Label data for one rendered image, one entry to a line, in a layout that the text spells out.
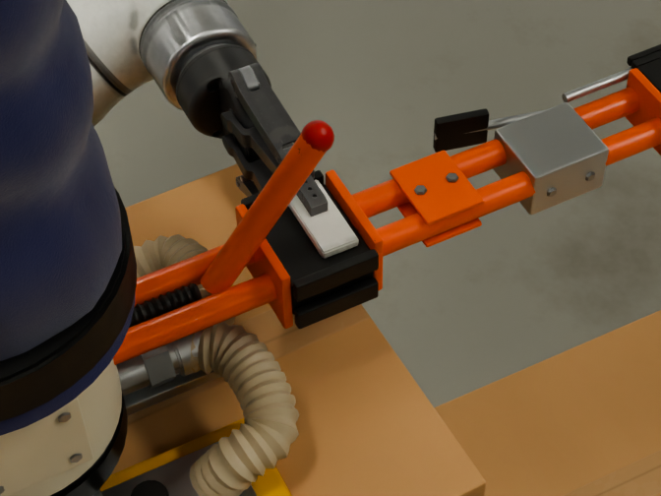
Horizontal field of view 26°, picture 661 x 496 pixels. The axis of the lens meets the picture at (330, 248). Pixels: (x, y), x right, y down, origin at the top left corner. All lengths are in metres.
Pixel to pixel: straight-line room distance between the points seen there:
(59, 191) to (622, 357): 1.16
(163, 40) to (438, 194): 0.27
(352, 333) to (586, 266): 1.51
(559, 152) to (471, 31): 1.98
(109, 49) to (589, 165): 0.42
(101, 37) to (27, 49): 0.52
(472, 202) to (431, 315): 1.48
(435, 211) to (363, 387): 0.17
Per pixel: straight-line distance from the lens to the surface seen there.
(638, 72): 1.21
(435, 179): 1.11
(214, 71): 1.18
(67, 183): 0.84
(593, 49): 3.10
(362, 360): 1.18
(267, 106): 1.11
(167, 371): 1.09
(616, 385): 1.85
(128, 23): 1.25
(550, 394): 1.82
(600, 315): 2.61
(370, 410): 1.15
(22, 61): 0.75
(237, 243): 1.04
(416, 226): 1.09
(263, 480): 1.10
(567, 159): 1.14
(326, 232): 1.06
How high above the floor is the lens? 2.03
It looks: 49 degrees down
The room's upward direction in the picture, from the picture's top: straight up
